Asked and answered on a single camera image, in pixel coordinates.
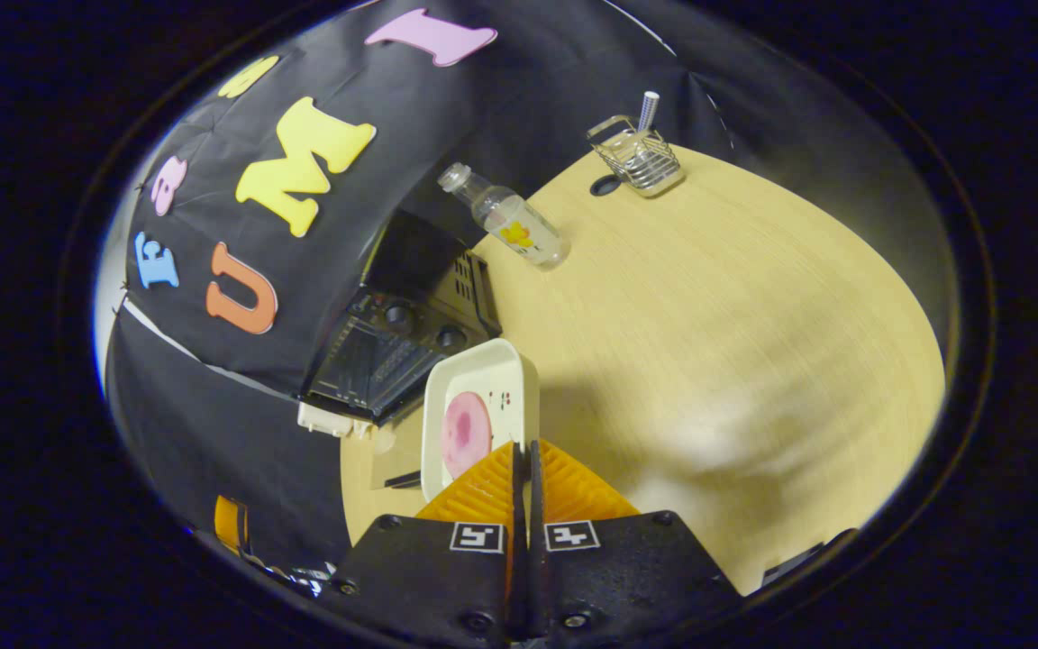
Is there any black electric oven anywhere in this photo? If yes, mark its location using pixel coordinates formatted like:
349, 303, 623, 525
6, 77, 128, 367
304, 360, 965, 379
301, 209, 504, 492

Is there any pink ham slice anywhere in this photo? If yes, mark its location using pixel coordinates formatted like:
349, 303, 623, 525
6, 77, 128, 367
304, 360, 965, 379
441, 391, 494, 480

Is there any cream square plate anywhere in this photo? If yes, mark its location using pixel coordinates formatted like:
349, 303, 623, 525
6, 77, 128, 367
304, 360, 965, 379
420, 338, 541, 503

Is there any wire mesh utensil holder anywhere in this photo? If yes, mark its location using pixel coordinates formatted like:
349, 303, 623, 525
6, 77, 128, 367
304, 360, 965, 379
586, 114, 686, 198

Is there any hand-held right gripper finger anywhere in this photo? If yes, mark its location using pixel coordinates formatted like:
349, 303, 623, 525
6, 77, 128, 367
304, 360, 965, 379
528, 439, 743, 645
325, 440, 524, 645

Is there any clear bottle with yellow label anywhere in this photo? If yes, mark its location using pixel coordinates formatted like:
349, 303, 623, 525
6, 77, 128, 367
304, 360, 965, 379
437, 162, 569, 270

